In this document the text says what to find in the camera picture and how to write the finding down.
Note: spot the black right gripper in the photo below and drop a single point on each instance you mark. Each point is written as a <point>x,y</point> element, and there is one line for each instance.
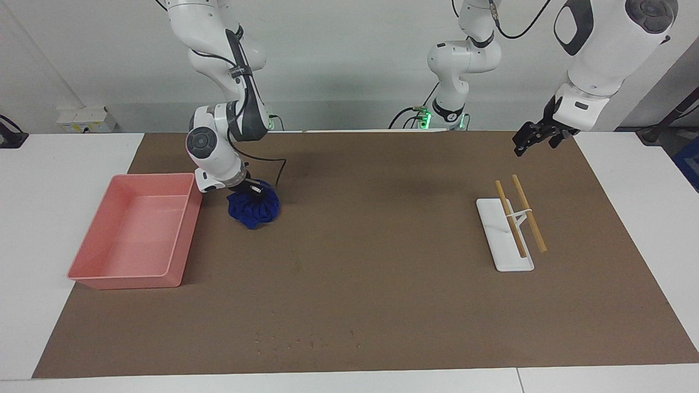
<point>244,185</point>

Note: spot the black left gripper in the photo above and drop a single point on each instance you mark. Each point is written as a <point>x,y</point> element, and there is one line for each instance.
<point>552,124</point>

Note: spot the blue towel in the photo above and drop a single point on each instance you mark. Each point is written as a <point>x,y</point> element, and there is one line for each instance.
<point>254,210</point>

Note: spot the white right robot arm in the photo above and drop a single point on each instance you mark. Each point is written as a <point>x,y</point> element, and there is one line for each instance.
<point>215,147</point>

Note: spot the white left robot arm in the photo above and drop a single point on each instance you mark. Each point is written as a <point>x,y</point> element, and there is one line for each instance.
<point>606,54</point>

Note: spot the pink plastic bin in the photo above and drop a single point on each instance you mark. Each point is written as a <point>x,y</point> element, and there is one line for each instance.
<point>136,234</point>

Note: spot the black stand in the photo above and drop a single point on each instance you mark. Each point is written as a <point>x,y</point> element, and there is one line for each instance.
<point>663,124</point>

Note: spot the brown table mat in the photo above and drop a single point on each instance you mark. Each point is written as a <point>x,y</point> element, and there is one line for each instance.
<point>355,273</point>

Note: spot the blue box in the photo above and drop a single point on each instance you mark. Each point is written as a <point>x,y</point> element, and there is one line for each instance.
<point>689,164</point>

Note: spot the black clamp object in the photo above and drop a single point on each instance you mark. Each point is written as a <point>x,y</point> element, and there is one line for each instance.
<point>11,139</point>

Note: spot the white wall socket box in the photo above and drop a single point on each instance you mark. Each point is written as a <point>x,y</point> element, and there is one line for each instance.
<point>84,119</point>

